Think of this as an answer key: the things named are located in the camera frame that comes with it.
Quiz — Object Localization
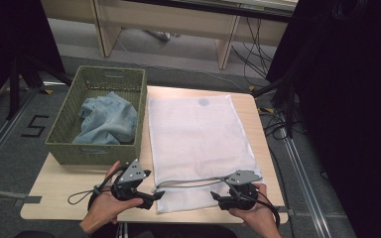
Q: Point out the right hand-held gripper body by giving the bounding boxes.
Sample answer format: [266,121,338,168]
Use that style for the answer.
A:
[217,170,264,211]

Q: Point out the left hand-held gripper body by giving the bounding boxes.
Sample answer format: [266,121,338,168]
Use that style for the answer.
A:
[110,158,148,202]

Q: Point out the green woven basket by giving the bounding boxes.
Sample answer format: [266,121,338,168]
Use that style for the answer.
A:
[44,64,148,167]

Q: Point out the white mesh laundry bag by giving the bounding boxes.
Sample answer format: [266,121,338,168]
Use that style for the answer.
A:
[147,93,265,213]

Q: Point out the light blue denim jeans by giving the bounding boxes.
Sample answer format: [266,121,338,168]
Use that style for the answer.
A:
[71,91,139,147]

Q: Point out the person's right hand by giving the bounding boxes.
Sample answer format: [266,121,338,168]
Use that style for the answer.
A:
[227,182,280,233]

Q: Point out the person's left hand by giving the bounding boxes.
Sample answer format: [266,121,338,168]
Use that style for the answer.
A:
[78,161,145,229]

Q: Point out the metal table leg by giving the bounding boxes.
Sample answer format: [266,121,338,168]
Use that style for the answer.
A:
[115,221,129,238]

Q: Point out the grey tape strip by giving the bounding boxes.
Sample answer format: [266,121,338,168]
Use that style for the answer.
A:
[13,195,43,208]
[274,205,296,216]

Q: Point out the black tripod stand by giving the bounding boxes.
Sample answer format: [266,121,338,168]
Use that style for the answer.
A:
[6,54,73,121]
[252,74,296,140]

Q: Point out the black curtain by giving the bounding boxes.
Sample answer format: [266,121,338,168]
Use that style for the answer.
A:
[0,0,65,113]
[266,0,381,238]

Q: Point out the white power strip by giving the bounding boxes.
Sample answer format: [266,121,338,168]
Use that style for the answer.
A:
[142,29,182,43]

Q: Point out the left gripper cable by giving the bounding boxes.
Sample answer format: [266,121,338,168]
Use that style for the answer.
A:
[67,167,127,212]

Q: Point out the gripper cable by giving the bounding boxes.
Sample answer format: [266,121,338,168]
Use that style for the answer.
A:
[227,184,281,229]
[67,167,127,212]

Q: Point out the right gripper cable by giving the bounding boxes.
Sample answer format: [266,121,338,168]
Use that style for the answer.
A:
[227,184,281,229]

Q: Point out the bundle of black cables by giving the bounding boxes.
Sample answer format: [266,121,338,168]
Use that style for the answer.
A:
[257,104,309,142]
[231,16,279,87]

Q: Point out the metal floor rail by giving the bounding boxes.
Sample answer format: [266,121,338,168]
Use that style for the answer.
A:
[0,87,41,179]
[279,128,333,238]

